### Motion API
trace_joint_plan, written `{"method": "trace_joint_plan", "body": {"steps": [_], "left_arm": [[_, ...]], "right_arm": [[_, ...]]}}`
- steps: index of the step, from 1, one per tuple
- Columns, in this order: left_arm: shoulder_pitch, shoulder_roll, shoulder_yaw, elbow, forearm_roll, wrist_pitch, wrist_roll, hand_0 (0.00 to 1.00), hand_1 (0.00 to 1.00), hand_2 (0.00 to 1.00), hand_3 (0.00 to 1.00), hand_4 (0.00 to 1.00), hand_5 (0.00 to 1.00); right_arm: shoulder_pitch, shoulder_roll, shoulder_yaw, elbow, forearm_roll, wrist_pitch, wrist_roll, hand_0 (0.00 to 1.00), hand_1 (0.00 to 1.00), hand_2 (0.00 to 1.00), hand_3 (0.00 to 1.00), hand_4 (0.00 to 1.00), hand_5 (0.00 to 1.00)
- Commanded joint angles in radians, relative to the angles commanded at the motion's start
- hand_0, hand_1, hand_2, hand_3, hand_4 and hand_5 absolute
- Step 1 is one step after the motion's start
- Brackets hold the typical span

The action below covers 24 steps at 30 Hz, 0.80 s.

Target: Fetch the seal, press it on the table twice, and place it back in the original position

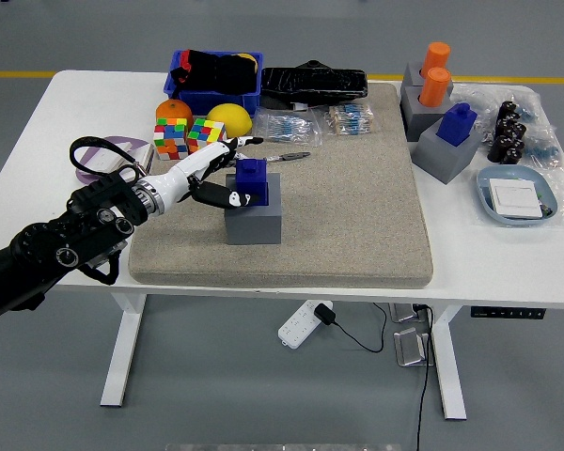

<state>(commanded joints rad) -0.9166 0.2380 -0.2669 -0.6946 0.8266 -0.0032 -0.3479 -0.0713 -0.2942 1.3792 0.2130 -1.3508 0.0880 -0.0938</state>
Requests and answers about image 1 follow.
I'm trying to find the black power adapter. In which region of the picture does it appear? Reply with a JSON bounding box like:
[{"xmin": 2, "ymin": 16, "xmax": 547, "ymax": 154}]
[{"xmin": 313, "ymin": 303, "xmax": 336, "ymax": 326}]

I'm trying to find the orange fruit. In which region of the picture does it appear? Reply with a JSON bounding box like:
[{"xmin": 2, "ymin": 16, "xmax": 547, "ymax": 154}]
[{"xmin": 155, "ymin": 99, "xmax": 195, "ymax": 131}]

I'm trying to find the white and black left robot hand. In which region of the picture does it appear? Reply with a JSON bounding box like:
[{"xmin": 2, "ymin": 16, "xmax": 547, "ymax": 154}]
[{"xmin": 150, "ymin": 134, "xmax": 265, "ymax": 215}]

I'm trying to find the black plastic tray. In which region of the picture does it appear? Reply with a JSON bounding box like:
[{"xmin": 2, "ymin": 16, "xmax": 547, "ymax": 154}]
[{"xmin": 260, "ymin": 59, "xmax": 369, "ymax": 107}]

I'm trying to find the white table leg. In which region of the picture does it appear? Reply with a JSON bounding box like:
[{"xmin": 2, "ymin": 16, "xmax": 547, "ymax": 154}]
[
  {"xmin": 430, "ymin": 304, "xmax": 467, "ymax": 421},
  {"xmin": 99, "ymin": 291, "xmax": 148, "ymax": 408}
]

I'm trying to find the long black cable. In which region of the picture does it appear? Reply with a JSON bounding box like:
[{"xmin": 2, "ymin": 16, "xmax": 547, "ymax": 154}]
[{"xmin": 414, "ymin": 304, "xmax": 434, "ymax": 451}]

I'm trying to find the bag of taped resistors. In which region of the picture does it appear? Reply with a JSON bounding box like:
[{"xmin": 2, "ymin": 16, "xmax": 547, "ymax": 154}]
[{"xmin": 320, "ymin": 102, "xmax": 376, "ymax": 137}]

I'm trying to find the blue plastic bin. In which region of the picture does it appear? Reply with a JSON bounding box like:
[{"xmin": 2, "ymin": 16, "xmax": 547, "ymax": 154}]
[{"xmin": 163, "ymin": 49, "xmax": 265, "ymax": 117}]

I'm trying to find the blue square seal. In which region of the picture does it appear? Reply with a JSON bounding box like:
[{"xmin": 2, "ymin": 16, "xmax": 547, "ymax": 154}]
[
  {"xmin": 234, "ymin": 158, "xmax": 270, "ymax": 207},
  {"xmin": 437, "ymin": 102, "xmax": 478, "ymax": 148}
]

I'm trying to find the black table control panel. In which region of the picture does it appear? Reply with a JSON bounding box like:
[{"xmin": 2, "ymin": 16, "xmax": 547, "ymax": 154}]
[{"xmin": 470, "ymin": 305, "xmax": 546, "ymax": 320}]

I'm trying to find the metal floor socket box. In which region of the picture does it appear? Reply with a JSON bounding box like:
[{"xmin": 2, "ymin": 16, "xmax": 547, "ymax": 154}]
[
  {"xmin": 393, "ymin": 327, "xmax": 434, "ymax": 368},
  {"xmin": 388, "ymin": 303, "xmax": 429, "ymax": 324}
]

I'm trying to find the grey seal holder block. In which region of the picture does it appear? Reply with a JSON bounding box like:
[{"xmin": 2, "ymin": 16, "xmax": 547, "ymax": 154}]
[
  {"xmin": 400, "ymin": 61, "xmax": 455, "ymax": 90},
  {"xmin": 224, "ymin": 172, "xmax": 283, "ymax": 246},
  {"xmin": 399, "ymin": 86, "xmax": 452, "ymax": 142},
  {"xmin": 412, "ymin": 117, "xmax": 484, "ymax": 185}
]

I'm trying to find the orange cylinder seal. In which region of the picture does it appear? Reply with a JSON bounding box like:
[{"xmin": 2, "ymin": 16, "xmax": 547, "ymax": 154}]
[
  {"xmin": 420, "ymin": 41, "xmax": 452, "ymax": 79},
  {"xmin": 418, "ymin": 67, "xmax": 453, "ymax": 109}
]

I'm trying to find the colourful puzzle cube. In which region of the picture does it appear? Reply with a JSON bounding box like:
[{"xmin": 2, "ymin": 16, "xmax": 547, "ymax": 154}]
[
  {"xmin": 186, "ymin": 117, "xmax": 228, "ymax": 157},
  {"xmin": 152, "ymin": 117, "xmax": 190, "ymax": 162}
]

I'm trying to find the white power strip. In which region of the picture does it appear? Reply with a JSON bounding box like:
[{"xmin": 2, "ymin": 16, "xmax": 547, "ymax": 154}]
[{"xmin": 277, "ymin": 299, "xmax": 334, "ymax": 350}]

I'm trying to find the bag of blue resistors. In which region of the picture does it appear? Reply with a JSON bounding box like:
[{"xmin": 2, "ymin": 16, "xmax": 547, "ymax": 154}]
[{"xmin": 252, "ymin": 108, "xmax": 321, "ymax": 148}]

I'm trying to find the clear plastic bag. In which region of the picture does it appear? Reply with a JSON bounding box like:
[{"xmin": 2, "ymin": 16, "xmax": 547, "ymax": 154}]
[{"xmin": 450, "ymin": 83, "xmax": 564, "ymax": 231}]

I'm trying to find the black cloth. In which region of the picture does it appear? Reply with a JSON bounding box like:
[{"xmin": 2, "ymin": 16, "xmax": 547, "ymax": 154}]
[{"xmin": 171, "ymin": 48, "xmax": 259, "ymax": 95}]

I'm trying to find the light blue dish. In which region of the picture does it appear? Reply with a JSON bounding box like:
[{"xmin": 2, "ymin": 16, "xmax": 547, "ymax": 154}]
[{"xmin": 476, "ymin": 164, "xmax": 559, "ymax": 228}]

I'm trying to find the thin black adapter cable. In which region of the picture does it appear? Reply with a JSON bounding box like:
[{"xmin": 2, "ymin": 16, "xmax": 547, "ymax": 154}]
[{"xmin": 331, "ymin": 303, "xmax": 388, "ymax": 354}]

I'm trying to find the grey-brown mat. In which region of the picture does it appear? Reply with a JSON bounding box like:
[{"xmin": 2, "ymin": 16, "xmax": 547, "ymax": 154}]
[{"xmin": 127, "ymin": 83, "xmax": 434, "ymax": 289}]

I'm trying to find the purple dish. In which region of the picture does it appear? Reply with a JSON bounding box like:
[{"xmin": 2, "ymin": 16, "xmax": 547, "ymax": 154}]
[{"xmin": 75, "ymin": 135, "xmax": 154, "ymax": 184}]

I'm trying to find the white switch panel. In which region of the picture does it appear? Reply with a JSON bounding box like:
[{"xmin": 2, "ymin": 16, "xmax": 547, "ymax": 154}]
[
  {"xmin": 85, "ymin": 144, "xmax": 133, "ymax": 174},
  {"xmin": 489, "ymin": 183, "xmax": 546, "ymax": 220},
  {"xmin": 121, "ymin": 143, "xmax": 154, "ymax": 176}
]

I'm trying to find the yellow lemon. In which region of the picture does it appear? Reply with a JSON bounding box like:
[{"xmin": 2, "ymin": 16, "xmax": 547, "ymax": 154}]
[{"xmin": 206, "ymin": 103, "xmax": 254, "ymax": 140}]

